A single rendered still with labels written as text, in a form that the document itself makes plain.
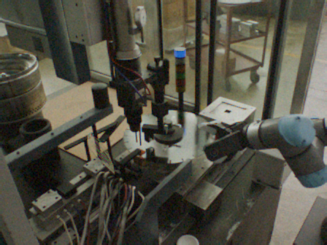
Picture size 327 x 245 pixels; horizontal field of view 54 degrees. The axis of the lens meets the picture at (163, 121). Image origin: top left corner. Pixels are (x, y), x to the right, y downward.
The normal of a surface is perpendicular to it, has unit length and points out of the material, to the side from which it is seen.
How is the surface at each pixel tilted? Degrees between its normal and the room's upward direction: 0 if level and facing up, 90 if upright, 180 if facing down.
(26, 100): 90
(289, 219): 0
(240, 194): 0
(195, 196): 0
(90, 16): 90
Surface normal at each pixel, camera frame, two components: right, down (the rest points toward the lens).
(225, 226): -0.04, -0.84
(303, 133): 0.49, -0.14
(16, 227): 0.79, 0.31
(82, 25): -0.62, 0.45
